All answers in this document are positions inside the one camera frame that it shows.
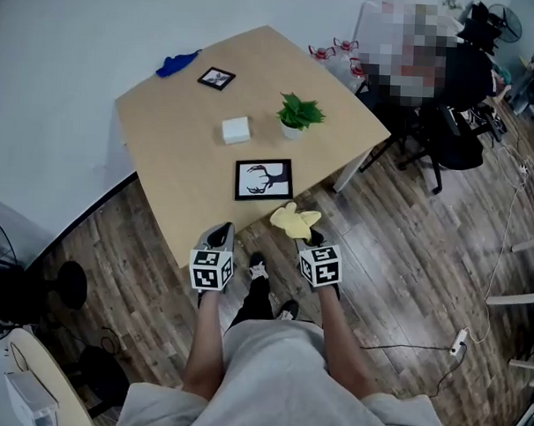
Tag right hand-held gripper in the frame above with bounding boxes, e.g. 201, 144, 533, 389
293, 229, 345, 290

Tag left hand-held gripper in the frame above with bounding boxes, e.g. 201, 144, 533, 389
188, 220, 237, 292

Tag yellow cleaning cloth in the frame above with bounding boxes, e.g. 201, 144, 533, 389
267, 200, 324, 244

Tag large framed deer picture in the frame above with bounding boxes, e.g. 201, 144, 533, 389
233, 156, 296, 205

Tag person's right forearm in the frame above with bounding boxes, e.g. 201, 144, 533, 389
313, 285, 382, 401

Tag person's left forearm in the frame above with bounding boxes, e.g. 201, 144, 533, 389
181, 288, 229, 401

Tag person's left shoe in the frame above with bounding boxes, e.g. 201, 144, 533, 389
247, 250, 272, 280

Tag person's shoe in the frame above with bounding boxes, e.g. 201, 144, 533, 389
247, 250, 272, 280
275, 298, 300, 321

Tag person's right shoe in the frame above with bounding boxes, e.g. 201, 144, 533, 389
275, 298, 300, 321

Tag person's black trousers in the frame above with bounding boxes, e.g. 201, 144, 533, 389
229, 274, 277, 333

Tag light wooden table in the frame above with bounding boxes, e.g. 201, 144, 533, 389
108, 18, 396, 278

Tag white tissue box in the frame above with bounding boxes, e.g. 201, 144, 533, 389
220, 115, 252, 146

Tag green plant in white pot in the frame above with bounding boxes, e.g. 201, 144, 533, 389
275, 91, 328, 143

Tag person's grey shirt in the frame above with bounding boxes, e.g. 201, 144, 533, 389
114, 311, 462, 426

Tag white power strip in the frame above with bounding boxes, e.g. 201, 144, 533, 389
449, 328, 470, 358

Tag blue cloth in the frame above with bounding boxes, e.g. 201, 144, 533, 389
154, 47, 204, 80

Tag black round stand base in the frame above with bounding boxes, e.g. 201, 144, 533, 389
76, 344, 132, 420

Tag group of red-capped water bottles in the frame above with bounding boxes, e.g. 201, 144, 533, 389
306, 35, 371, 93

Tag white-legged desk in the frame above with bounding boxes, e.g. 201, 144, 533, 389
483, 232, 534, 370

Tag round wooden side table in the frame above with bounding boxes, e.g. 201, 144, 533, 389
4, 327, 90, 426

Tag clear plastic box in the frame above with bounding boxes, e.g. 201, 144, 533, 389
2, 370, 61, 426

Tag black floor cable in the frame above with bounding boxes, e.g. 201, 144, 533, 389
357, 341, 468, 399

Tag small framed picture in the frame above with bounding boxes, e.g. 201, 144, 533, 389
196, 65, 237, 93

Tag white floor cable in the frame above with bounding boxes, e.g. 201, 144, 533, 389
466, 146, 534, 348

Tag black pedestal fan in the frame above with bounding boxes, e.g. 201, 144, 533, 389
485, 3, 523, 44

